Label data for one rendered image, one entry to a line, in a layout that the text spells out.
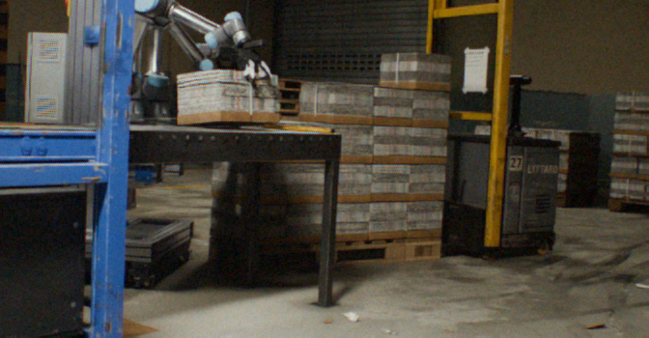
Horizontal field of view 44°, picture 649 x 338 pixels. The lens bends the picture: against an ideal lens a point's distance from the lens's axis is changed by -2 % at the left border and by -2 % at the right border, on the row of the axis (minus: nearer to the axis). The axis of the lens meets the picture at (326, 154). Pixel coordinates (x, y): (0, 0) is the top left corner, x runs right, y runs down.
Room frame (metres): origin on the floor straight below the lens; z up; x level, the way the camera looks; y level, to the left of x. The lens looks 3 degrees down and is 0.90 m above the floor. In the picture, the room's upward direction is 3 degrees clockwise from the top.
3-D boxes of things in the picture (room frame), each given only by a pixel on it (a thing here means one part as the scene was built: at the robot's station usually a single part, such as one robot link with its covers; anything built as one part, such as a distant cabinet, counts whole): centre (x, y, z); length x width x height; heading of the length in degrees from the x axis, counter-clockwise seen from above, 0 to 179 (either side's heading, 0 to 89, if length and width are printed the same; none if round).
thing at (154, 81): (4.55, 0.96, 0.98); 0.13 x 0.12 x 0.14; 21
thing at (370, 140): (4.87, 0.07, 0.42); 1.17 x 0.39 x 0.83; 123
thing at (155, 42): (4.67, 1.00, 1.19); 0.15 x 0.12 x 0.55; 21
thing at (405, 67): (5.27, -0.54, 0.65); 0.39 x 0.30 x 1.29; 33
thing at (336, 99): (4.94, -0.04, 0.95); 0.38 x 0.29 x 0.23; 34
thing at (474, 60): (5.51, -0.92, 1.28); 0.57 x 0.01 x 0.65; 33
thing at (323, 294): (3.79, -0.03, 0.34); 0.06 x 0.06 x 0.68; 51
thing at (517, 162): (5.71, -1.21, 0.40); 0.69 x 0.55 x 0.80; 33
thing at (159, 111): (4.55, 0.95, 0.87); 0.15 x 0.15 x 0.10
